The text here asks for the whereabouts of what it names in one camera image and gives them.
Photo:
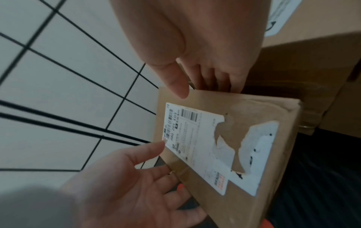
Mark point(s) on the person's left hand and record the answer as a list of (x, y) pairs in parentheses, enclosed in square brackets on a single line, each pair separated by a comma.
[(118, 189)]

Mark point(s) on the person's right hand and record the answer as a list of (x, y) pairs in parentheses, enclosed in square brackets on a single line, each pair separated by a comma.
[(197, 33)]

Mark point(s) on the small labelled box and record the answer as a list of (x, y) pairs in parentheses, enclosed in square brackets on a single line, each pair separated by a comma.
[(296, 66)]

